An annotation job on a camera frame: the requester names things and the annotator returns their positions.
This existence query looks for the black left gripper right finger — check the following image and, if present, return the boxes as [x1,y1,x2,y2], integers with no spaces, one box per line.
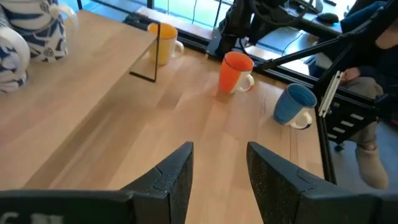
[246,141,340,224]

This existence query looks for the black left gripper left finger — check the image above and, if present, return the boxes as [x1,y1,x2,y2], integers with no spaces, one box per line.
[121,141,194,224]

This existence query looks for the blue white coffee mug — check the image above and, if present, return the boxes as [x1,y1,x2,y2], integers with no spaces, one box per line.
[273,83,318,130]

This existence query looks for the orange white coffee mug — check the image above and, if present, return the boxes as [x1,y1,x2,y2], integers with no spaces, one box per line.
[218,51,255,95]

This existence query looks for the yellow white coffee mug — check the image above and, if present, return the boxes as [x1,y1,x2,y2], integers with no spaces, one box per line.
[147,22,185,66]

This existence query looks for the blue white floral mug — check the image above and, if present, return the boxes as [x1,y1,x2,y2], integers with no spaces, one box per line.
[0,26,31,93]

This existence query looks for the white blue striped mug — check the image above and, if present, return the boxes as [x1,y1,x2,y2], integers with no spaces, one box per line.
[1,0,79,63]

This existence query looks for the black panel white labels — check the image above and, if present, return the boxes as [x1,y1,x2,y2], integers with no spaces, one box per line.
[325,93,379,144]

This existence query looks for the person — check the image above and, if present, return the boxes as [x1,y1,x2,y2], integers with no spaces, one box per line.
[309,0,398,190]

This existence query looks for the person's hand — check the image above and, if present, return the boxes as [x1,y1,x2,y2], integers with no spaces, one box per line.
[340,67,361,83]

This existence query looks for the black computer mouse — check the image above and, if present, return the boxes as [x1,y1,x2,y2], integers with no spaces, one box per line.
[317,12,340,24]

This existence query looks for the white metal bracket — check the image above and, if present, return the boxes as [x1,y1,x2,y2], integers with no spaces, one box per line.
[318,70,344,118]

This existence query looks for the wooden shelf black frame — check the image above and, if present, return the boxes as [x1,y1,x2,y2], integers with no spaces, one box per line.
[0,9,161,190]

